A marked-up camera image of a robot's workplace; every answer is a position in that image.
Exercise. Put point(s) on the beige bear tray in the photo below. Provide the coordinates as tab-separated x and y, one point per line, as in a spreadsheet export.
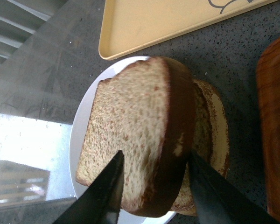
131	25

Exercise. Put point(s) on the brown wooden tray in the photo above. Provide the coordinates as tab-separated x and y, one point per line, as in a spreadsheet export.
268	88

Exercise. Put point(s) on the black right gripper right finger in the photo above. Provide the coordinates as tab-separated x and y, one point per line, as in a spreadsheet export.
217	201

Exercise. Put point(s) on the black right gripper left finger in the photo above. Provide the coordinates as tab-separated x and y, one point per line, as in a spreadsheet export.
100	203

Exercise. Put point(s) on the bread slice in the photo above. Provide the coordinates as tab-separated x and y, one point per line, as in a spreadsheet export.
200	125
147	111

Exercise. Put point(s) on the white round plate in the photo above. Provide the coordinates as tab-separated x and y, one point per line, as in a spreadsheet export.
78	132

